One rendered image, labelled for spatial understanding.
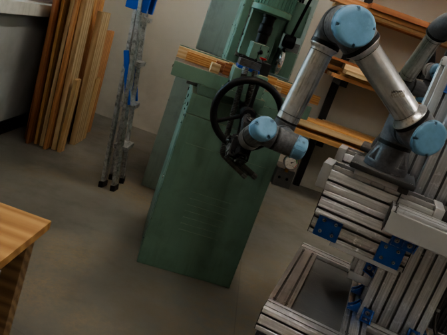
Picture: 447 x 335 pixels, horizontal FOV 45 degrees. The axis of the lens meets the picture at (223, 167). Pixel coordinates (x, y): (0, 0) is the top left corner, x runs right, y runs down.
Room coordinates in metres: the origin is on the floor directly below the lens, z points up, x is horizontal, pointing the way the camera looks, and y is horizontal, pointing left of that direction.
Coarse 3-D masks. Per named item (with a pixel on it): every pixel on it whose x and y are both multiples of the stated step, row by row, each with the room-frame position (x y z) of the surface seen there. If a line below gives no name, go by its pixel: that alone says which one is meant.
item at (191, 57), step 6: (192, 54) 2.34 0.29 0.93; (192, 60) 2.34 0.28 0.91; (198, 60) 2.34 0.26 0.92; (204, 60) 2.35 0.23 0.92; (210, 60) 2.35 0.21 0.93; (216, 60) 2.37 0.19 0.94; (204, 66) 2.35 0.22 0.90; (276, 84) 2.40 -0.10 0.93; (282, 84) 2.40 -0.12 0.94; (282, 90) 2.40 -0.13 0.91; (288, 90) 2.40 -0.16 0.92; (312, 96) 2.42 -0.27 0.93; (318, 96) 2.42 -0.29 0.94; (312, 102) 2.42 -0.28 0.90; (318, 102) 2.42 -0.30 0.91
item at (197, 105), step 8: (192, 88) 2.31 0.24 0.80; (192, 96) 2.19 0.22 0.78; (200, 96) 2.20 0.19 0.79; (192, 104) 2.19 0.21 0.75; (200, 104) 2.20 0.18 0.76; (208, 104) 2.20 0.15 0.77; (224, 104) 2.21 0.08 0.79; (192, 112) 2.20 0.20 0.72; (200, 112) 2.20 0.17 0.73; (208, 112) 2.21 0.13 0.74; (224, 112) 2.21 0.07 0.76
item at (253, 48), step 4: (252, 44) 2.36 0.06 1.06; (256, 44) 2.33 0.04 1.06; (260, 44) 2.34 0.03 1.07; (248, 48) 2.45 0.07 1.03; (252, 48) 2.33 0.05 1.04; (256, 48) 2.34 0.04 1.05; (260, 48) 2.34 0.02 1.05; (264, 48) 2.34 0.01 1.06; (268, 48) 2.34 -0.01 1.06; (248, 52) 2.40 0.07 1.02; (252, 52) 2.33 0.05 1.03; (256, 52) 2.34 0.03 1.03; (264, 52) 2.34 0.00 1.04; (248, 56) 2.34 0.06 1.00; (252, 56) 2.33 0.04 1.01; (256, 56) 2.34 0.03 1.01; (260, 56) 2.34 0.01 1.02; (264, 56) 2.34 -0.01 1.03
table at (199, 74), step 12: (180, 60) 2.23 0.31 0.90; (180, 72) 2.18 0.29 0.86; (192, 72) 2.19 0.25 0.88; (204, 72) 2.20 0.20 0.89; (204, 84) 2.20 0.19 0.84; (216, 84) 2.20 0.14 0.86; (228, 96) 2.12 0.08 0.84; (240, 96) 2.12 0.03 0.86; (264, 96) 2.23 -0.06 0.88; (276, 108) 2.24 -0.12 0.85
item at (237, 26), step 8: (248, 0) 2.55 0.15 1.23; (240, 8) 2.64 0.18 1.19; (248, 8) 2.55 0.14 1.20; (240, 16) 2.55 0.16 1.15; (232, 24) 2.74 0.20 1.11; (240, 24) 2.55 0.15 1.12; (232, 32) 2.60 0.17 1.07; (240, 32) 2.55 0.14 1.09; (280, 32) 2.58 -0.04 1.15; (232, 40) 2.55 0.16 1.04; (280, 40) 2.58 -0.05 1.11; (232, 48) 2.55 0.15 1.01; (224, 56) 2.58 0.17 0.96; (232, 56) 2.55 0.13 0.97; (272, 56) 2.58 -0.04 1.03
